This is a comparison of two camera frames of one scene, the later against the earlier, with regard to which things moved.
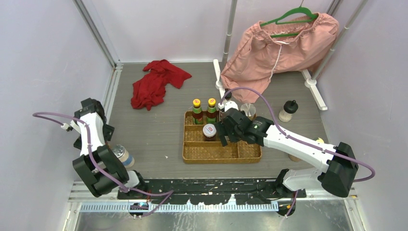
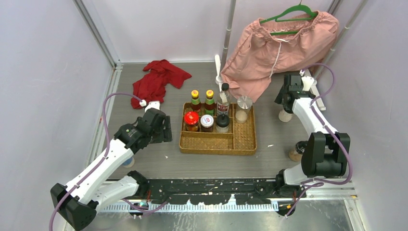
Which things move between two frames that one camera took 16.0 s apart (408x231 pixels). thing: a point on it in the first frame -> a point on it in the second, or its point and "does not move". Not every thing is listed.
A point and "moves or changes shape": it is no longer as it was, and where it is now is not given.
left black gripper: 108,132 -> 165,135
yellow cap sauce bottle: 211,112 moves or changes shape
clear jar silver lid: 249,110 moves or changes shape
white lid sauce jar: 209,132 -> 207,122
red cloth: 148,91 does not move
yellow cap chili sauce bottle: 197,114 moves or changes shape
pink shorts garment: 294,44 does not move
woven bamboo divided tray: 197,150 moves or changes shape
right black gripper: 222,128 -> 279,98
